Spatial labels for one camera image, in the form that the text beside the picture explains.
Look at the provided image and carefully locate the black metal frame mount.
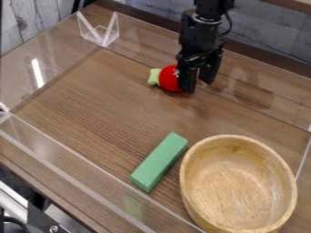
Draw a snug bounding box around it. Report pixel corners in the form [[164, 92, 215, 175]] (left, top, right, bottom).
[[27, 193, 76, 233]]

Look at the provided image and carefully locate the black cable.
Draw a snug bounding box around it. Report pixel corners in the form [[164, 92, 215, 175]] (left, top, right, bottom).
[[0, 215, 33, 233]]

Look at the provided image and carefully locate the red plush fruit green stem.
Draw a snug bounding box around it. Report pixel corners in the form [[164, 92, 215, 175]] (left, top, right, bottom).
[[147, 65, 183, 93]]

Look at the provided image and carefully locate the round wooden bowl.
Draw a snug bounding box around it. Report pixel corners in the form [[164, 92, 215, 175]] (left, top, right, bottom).
[[180, 135, 298, 233]]

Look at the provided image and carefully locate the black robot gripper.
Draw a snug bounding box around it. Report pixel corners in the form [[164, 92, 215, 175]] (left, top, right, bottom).
[[176, 10, 226, 95]]

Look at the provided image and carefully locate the green rectangular block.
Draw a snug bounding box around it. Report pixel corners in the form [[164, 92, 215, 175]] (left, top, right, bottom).
[[129, 132, 188, 193]]

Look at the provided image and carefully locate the clear acrylic corner bracket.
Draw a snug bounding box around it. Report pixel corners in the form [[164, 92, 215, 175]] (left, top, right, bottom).
[[76, 11, 119, 47]]

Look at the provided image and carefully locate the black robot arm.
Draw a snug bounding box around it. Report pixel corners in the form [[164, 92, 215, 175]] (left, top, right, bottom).
[[176, 0, 235, 94]]

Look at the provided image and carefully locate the clear acrylic tray enclosure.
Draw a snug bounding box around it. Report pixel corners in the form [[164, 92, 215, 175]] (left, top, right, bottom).
[[0, 15, 311, 233]]

